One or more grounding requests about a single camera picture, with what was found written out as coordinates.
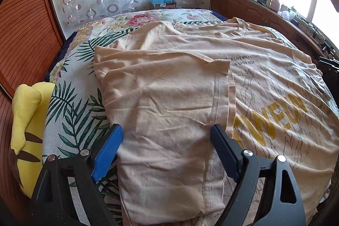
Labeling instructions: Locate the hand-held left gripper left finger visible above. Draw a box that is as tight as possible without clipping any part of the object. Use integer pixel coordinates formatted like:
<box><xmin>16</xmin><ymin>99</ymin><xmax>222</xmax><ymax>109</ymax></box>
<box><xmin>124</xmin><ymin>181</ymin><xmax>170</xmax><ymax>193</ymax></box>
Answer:
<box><xmin>28</xmin><ymin>123</ymin><xmax>124</xmax><ymax>226</ymax></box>

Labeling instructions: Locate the floral quilt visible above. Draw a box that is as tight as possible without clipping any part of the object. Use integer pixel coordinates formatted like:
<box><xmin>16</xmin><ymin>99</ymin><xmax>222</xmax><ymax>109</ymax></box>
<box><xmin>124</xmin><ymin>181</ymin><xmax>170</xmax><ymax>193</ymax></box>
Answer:
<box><xmin>51</xmin><ymin>8</ymin><xmax>225</xmax><ymax>83</ymax></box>

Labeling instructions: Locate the beige printed t-shirt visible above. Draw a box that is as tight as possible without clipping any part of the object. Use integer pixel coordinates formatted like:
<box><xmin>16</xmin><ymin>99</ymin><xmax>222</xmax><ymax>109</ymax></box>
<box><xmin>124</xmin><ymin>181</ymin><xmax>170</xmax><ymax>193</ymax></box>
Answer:
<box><xmin>94</xmin><ymin>17</ymin><xmax>335</xmax><ymax>226</ymax></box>

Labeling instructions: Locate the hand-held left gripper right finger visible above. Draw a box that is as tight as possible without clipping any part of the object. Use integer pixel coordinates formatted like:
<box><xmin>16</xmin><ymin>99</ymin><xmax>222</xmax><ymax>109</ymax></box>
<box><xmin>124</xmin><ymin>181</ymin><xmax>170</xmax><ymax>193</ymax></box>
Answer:
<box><xmin>210</xmin><ymin>124</ymin><xmax>307</xmax><ymax>226</ymax></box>

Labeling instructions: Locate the wooden louvered wardrobe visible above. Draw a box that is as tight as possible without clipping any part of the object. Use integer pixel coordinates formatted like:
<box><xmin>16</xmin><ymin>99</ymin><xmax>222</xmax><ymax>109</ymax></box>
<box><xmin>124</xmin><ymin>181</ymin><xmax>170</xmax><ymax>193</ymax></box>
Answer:
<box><xmin>0</xmin><ymin>0</ymin><xmax>67</xmax><ymax>216</ymax></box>

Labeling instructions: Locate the yellow plush toy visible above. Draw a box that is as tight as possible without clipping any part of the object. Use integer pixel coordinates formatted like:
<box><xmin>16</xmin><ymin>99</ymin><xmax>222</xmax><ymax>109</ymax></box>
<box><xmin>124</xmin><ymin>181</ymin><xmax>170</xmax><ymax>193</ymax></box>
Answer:
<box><xmin>10</xmin><ymin>82</ymin><xmax>56</xmax><ymax>198</ymax></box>

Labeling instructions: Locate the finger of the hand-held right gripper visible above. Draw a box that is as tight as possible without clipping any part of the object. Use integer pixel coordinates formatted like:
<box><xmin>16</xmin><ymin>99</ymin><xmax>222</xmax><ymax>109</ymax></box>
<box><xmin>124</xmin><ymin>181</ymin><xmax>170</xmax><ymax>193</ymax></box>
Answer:
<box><xmin>318</xmin><ymin>56</ymin><xmax>339</xmax><ymax>75</ymax></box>

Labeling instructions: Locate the wooden side cabinet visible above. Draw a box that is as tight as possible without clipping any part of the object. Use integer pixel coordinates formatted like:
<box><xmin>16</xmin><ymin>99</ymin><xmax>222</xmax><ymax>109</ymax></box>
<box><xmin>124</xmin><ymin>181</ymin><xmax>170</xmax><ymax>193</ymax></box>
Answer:
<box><xmin>210</xmin><ymin>0</ymin><xmax>329</xmax><ymax>57</ymax></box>

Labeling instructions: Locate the navy bed mattress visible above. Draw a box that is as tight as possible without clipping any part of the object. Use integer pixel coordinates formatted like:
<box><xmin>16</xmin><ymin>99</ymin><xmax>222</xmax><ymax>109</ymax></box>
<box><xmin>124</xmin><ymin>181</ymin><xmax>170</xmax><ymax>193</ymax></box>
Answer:
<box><xmin>46</xmin><ymin>30</ymin><xmax>80</xmax><ymax>81</ymax></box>

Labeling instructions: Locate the box with blue plastic bag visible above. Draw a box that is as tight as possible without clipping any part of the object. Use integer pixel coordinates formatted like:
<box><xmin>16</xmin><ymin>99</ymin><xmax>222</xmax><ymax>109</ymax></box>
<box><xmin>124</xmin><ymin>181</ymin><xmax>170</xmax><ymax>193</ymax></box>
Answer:
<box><xmin>150</xmin><ymin>0</ymin><xmax>177</xmax><ymax>10</ymax></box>

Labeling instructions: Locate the green leaf print bedsheet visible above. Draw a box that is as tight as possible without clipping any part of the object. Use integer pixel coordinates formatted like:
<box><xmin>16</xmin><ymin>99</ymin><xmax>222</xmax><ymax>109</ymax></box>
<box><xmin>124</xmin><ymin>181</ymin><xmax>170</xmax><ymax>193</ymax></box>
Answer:
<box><xmin>42</xmin><ymin>20</ymin><xmax>335</xmax><ymax>226</ymax></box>

